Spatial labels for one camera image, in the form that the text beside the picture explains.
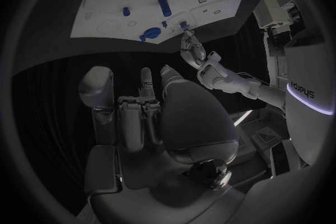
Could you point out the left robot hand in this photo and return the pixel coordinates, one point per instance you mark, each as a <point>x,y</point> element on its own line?
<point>193,49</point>

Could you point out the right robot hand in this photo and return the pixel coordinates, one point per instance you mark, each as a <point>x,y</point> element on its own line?
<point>196,123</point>

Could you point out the blue plug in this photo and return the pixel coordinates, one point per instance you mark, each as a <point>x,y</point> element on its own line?
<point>183,25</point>

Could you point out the small blue peg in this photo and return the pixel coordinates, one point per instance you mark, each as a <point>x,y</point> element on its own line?
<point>164,24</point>

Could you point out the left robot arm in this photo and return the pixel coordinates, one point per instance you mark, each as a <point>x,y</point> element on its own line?
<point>231,81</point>

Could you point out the blue gear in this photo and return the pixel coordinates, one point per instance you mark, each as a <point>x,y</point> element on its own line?
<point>152,32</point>

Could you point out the short blue cylinder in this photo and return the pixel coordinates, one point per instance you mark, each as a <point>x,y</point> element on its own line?
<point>164,6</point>

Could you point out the white workshop machine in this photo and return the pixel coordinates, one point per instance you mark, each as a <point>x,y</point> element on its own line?
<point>273,16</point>

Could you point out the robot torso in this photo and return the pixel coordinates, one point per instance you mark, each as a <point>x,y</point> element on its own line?
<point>304,123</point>

